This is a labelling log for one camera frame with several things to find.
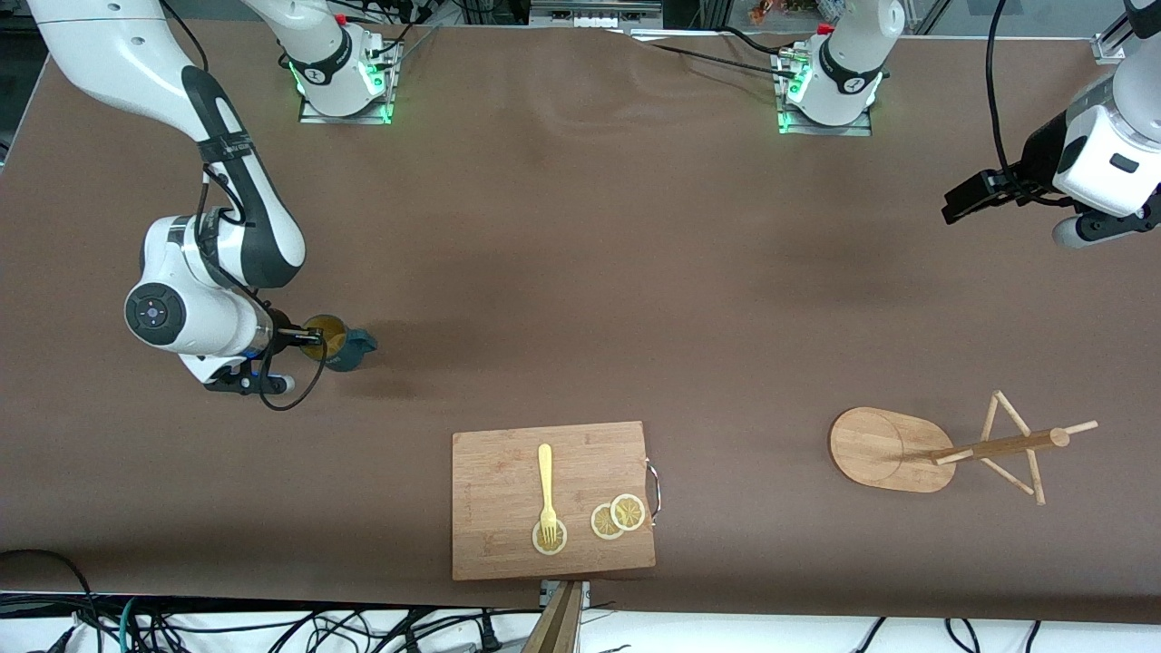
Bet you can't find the dark teal mug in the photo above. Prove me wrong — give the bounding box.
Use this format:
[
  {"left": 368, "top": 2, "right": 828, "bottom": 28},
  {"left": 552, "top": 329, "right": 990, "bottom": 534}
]
[{"left": 304, "top": 315, "right": 377, "bottom": 373}]

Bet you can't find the wooden cup rack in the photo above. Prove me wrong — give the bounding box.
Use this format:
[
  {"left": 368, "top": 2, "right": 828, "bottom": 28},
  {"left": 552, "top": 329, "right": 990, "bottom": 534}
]
[{"left": 829, "top": 390, "right": 1098, "bottom": 506}]

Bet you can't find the wooden cutting board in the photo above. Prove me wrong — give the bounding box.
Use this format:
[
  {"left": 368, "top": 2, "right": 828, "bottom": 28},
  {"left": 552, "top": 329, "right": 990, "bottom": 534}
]
[{"left": 452, "top": 421, "right": 657, "bottom": 581}]

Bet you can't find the yellow plastic fork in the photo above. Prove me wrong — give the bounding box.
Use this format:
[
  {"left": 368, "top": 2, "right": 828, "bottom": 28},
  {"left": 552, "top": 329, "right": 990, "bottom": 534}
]
[{"left": 538, "top": 443, "right": 560, "bottom": 548}]

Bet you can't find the brown table cover sheet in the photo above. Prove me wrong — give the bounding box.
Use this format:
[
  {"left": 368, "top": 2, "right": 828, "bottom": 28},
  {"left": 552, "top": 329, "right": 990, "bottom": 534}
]
[{"left": 0, "top": 18, "right": 1161, "bottom": 625}]

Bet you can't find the grey box behind table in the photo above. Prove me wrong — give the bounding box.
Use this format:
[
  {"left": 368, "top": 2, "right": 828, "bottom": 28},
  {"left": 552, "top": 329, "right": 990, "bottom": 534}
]
[{"left": 531, "top": 0, "right": 664, "bottom": 28}]

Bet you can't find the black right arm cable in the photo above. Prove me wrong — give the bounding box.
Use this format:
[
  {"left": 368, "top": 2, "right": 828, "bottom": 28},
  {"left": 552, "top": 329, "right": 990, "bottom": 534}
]
[{"left": 159, "top": 0, "right": 329, "bottom": 412}]

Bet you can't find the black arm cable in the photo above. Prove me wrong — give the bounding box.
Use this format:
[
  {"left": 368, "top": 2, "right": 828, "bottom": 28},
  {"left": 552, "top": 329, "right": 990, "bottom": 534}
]
[
  {"left": 159, "top": 0, "right": 329, "bottom": 412},
  {"left": 985, "top": 0, "right": 1076, "bottom": 210}
]

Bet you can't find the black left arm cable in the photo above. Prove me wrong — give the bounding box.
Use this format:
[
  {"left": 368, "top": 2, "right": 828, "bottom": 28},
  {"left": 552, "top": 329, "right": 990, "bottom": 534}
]
[{"left": 985, "top": 0, "right": 1076, "bottom": 210}]

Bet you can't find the aluminium frame profile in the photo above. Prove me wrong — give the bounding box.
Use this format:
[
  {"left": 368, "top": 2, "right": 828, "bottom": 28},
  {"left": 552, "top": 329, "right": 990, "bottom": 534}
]
[{"left": 1091, "top": 0, "right": 1161, "bottom": 66}]

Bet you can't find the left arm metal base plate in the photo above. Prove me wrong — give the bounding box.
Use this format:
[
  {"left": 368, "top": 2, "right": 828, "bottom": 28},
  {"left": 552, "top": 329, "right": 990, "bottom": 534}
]
[{"left": 776, "top": 50, "right": 873, "bottom": 137}]

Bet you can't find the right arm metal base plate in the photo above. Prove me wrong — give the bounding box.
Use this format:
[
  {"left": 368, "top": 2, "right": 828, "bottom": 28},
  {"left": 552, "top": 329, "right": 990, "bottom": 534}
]
[{"left": 299, "top": 41, "right": 400, "bottom": 125}]

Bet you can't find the black base power cable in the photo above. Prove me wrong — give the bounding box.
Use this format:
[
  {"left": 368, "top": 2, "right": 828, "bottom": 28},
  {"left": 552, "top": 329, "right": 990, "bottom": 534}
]
[{"left": 626, "top": 27, "right": 801, "bottom": 83}]

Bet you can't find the black looped floor cable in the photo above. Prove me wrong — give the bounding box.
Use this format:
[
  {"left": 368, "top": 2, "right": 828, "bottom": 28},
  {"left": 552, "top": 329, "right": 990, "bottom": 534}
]
[{"left": 0, "top": 549, "right": 102, "bottom": 653}]

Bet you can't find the small metal bracket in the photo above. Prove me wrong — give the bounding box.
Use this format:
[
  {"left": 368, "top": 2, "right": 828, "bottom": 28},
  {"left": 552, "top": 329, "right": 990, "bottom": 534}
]
[{"left": 540, "top": 580, "right": 591, "bottom": 610}]

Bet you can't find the wooden post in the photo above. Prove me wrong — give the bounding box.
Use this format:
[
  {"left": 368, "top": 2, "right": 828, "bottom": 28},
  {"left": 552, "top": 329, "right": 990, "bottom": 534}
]
[{"left": 522, "top": 581, "right": 583, "bottom": 653}]

